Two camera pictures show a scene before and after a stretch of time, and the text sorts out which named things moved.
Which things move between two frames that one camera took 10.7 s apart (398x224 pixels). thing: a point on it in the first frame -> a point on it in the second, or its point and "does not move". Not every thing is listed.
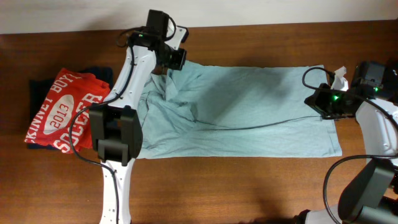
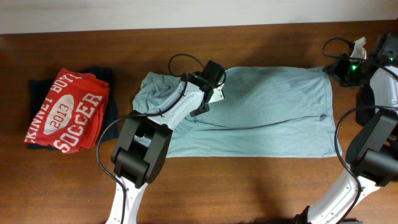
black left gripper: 178,63 -> 205,107
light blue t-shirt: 203,109 does not move
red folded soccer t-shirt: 71,91 does not move
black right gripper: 316,101 -> 335,70
